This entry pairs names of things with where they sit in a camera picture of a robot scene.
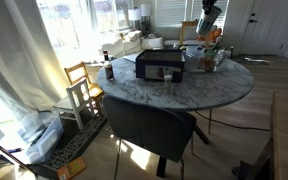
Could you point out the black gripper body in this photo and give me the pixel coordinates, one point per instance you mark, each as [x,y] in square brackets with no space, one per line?
[209,3]

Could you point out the dark blue cardboard box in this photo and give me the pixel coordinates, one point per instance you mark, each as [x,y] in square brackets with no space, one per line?
[160,66]

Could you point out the orange plush toy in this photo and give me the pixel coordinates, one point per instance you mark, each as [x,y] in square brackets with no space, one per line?
[215,34]

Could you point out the yellow wooden high chair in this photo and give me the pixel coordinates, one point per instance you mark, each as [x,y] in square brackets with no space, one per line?
[185,28]

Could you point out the clear plastic bag with items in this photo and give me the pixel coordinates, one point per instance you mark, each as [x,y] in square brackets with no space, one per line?
[214,58]

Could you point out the clear plastic container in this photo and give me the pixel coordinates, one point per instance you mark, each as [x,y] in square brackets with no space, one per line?
[192,60]

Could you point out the white shade table lamp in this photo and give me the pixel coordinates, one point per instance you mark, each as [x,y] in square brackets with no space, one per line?
[145,11]
[134,15]

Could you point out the white round ottoman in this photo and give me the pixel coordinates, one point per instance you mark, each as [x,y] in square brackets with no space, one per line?
[152,42]

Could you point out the small glass jar white lid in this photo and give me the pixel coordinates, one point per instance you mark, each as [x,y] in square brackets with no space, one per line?
[167,84]

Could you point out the white sofa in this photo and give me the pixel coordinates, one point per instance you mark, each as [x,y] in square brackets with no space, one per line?
[122,43]

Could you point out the dark sauce bottle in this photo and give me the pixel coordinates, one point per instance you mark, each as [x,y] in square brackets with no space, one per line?
[109,68]

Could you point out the black table leg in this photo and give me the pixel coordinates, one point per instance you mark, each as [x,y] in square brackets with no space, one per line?
[200,133]

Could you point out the grey upholstered chair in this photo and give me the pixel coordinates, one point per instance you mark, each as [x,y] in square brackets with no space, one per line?
[144,128]

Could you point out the small natural wooden chair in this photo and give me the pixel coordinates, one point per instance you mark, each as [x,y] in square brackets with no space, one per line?
[84,75]

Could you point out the small white wooden chair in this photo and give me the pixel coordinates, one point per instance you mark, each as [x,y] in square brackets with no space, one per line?
[79,98]

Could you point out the dark patterned floor mat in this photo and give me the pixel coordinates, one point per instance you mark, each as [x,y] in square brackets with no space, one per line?
[77,140]

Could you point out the white curtain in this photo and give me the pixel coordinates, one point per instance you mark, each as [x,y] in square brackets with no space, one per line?
[17,50]

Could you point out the clear plastic storage bin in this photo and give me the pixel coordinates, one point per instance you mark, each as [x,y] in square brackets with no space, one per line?
[45,140]

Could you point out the orange cardboard package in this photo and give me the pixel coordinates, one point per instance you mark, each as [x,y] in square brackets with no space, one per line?
[71,168]

